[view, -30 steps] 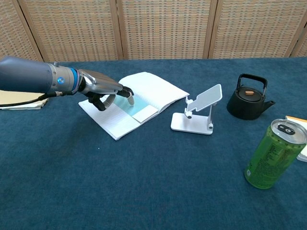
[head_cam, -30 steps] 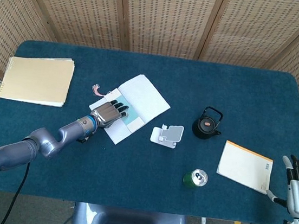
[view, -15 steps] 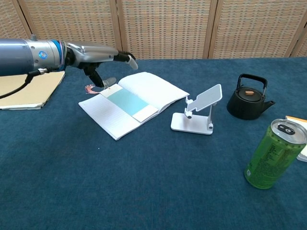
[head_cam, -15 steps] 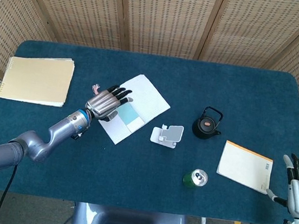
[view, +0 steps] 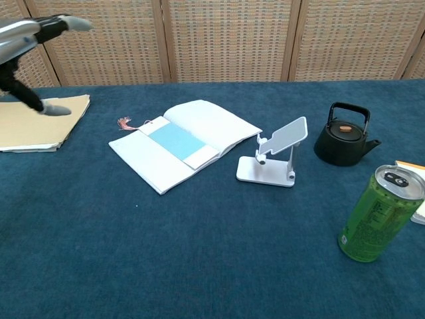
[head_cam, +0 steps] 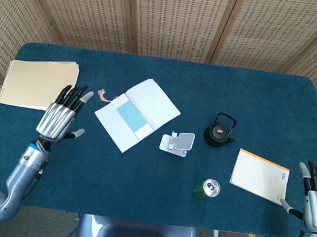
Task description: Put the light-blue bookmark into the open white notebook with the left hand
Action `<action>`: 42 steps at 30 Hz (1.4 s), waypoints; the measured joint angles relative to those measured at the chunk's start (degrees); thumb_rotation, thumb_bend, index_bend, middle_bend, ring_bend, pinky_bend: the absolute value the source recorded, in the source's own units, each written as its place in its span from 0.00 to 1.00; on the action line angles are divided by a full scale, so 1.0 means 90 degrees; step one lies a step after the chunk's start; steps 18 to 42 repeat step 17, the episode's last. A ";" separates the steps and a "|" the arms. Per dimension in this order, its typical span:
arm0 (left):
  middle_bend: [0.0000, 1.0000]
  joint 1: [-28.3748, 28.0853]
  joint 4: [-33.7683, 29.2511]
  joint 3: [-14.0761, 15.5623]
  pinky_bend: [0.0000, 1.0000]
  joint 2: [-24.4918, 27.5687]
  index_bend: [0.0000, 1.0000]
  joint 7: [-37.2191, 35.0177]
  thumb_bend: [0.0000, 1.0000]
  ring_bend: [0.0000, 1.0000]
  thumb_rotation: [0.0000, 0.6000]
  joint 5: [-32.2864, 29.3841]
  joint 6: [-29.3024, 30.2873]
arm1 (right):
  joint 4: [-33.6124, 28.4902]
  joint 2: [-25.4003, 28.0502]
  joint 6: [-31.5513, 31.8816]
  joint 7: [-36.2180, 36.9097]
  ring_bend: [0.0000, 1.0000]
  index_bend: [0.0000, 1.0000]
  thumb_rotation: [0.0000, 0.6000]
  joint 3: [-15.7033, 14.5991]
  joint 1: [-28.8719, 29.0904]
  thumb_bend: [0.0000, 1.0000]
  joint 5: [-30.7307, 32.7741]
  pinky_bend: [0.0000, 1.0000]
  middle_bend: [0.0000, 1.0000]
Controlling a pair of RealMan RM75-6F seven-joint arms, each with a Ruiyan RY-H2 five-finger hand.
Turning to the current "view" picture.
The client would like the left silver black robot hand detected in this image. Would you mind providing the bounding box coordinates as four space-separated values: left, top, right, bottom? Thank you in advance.
0 13 94 116

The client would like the light blue bookmark pink tassel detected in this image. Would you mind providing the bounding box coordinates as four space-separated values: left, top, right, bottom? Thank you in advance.
118 116 220 172

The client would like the tan paper folder stack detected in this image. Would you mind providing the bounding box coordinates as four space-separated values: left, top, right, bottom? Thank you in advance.
0 94 91 153

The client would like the woven wooden folding screen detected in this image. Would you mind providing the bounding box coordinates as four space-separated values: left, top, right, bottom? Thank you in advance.
0 0 425 97

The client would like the open white lined notebook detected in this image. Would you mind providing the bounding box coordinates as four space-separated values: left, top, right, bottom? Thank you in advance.
108 99 263 196

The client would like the white folding phone stand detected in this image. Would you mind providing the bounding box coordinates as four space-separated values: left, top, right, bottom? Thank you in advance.
236 116 309 189

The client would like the blue felt table mat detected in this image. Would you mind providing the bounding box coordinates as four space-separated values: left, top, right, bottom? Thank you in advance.
0 78 425 319

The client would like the black teapot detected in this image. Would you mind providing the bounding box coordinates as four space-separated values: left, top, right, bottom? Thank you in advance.
313 102 382 167

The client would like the green drink can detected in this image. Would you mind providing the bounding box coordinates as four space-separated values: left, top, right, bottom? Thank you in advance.
337 164 425 263

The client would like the cream notepad orange binding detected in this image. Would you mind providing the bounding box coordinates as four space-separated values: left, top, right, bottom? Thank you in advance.
394 159 425 226

